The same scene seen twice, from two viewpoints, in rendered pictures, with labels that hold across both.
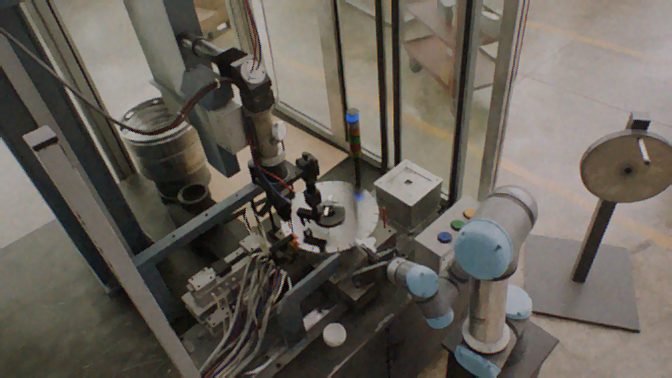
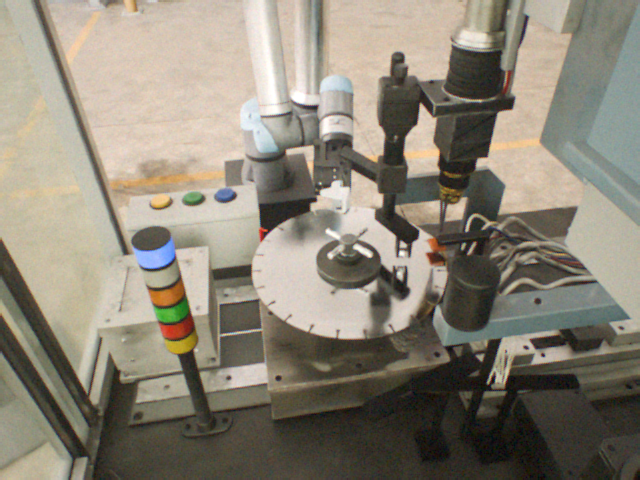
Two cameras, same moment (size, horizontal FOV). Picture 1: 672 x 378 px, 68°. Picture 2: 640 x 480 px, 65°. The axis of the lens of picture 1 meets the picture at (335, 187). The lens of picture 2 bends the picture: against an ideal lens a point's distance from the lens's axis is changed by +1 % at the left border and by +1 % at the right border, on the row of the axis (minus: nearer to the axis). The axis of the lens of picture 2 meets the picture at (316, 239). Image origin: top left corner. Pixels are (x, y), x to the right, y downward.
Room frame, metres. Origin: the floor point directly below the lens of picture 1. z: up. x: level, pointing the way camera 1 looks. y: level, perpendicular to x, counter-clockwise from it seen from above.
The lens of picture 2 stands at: (1.73, 0.30, 1.52)
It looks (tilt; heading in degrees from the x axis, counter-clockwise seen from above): 39 degrees down; 210
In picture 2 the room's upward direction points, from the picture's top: 1 degrees counter-clockwise
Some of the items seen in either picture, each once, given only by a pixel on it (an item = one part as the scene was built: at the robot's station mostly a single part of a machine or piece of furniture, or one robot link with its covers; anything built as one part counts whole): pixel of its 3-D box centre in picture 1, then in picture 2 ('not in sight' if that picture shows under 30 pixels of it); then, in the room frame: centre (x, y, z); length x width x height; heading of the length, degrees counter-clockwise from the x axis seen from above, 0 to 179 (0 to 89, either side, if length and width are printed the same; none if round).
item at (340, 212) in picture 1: (328, 211); (348, 257); (1.16, 0.03, 0.96); 0.11 x 0.11 x 0.03
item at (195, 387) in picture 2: (358, 175); (195, 387); (1.44, -0.09, 0.86); 0.02 x 0.02 x 0.22
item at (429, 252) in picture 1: (452, 238); (199, 230); (1.09, -0.38, 0.82); 0.28 x 0.11 x 0.15; 128
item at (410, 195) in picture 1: (408, 196); (166, 312); (1.32, -0.27, 0.82); 0.18 x 0.18 x 0.15; 38
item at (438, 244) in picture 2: (285, 248); (456, 250); (1.04, 0.18, 0.95); 0.10 x 0.03 x 0.07; 128
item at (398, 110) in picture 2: (309, 179); (395, 133); (1.10, 0.07, 1.17); 0.06 x 0.05 x 0.20; 119
